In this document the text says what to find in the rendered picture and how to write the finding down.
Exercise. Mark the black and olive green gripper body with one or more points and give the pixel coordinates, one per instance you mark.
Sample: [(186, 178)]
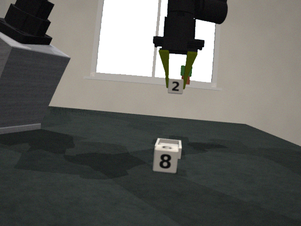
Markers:
[(179, 35)]

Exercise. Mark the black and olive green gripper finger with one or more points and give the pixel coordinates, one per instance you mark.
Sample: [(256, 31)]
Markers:
[(191, 57), (164, 56)]

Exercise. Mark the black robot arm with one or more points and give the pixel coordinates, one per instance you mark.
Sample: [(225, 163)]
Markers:
[(26, 21)]

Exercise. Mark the beige open-top tray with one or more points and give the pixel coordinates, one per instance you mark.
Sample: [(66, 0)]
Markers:
[(171, 142)]

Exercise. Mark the white number cube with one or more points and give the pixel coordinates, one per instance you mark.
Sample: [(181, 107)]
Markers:
[(175, 86), (165, 158)]

